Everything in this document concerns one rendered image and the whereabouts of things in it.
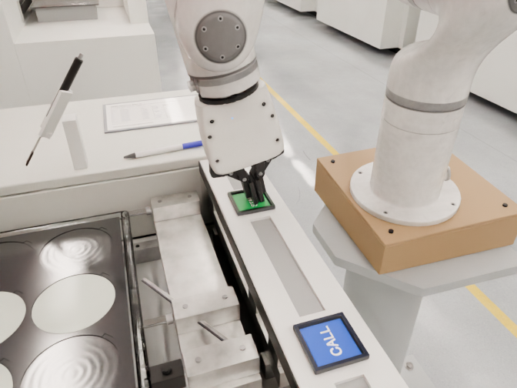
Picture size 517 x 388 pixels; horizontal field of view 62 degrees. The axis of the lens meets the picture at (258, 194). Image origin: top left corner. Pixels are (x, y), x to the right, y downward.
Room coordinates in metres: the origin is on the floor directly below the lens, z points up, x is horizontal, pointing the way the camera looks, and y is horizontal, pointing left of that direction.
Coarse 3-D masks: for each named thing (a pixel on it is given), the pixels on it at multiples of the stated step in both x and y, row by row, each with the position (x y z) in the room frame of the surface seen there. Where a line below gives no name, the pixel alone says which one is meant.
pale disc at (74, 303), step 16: (48, 288) 0.41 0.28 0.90; (64, 288) 0.41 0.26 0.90; (80, 288) 0.41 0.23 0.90; (96, 288) 0.41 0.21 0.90; (112, 288) 0.41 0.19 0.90; (48, 304) 0.38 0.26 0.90; (64, 304) 0.38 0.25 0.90; (80, 304) 0.38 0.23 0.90; (96, 304) 0.38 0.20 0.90; (48, 320) 0.36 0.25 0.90; (64, 320) 0.36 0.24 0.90; (80, 320) 0.36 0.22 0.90; (96, 320) 0.36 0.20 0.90
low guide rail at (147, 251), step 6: (150, 240) 0.57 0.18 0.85; (156, 240) 0.57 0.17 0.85; (138, 246) 0.55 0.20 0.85; (144, 246) 0.56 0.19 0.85; (150, 246) 0.56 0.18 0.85; (156, 246) 0.56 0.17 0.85; (138, 252) 0.55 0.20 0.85; (144, 252) 0.55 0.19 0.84; (150, 252) 0.55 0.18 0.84; (156, 252) 0.56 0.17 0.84; (138, 258) 0.55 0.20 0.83; (144, 258) 0.55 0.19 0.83; (150, 258) 0.55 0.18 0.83; (156, 258) 0.56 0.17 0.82
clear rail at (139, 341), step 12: (132, 240) 0.51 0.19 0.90; (132, 252) 0.48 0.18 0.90; (132, 264) 0.45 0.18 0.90; (132, 276) 0.43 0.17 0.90; (132, 300) 0.39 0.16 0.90; (132, 312) 0.37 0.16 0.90; (132, 324) 0.35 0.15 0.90; (144, 336) 0.33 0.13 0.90; (144, 348) 0.32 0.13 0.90; (144, 360) 0.30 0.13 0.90; (144, 372) 0.29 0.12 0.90; (144, 384) 0.27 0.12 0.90
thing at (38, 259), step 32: (96, 224) 0.55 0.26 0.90; (0, 256) 0.47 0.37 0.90; (32, 256) 0.47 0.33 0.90; (64, 256) 0.47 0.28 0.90; (96, 256) 0.47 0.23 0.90; (0, 288) 0.41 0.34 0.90; (32, 288) 0.41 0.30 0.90; (32, 320) 0.36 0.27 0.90; (128, 320) 0.36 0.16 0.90; (0, 352) 0.31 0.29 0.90; (32, 352) 0.31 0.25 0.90; (64, 352) 0.31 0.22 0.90; (96, 352) 0.31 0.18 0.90; (128, 352) 0.31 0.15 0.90; (32, 384) 0.27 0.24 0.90; (64, 384) 0.27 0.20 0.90; (96, 384) 0.27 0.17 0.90; (128, 384) 0.27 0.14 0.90
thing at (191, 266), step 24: (192, 216) 0.60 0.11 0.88; (168, 240) 0.53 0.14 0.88; (192, 240) 0.53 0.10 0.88; (168, 264) 0.48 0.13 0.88; (192, 264) 0.48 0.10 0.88; (216, 264) 0.48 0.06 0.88; (168, 288) 0.43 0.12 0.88; (192, 288) 0.43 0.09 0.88; (216, 288) 0.43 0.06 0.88; (192, 336) 0.35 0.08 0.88; (240, 384) 0.29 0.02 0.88
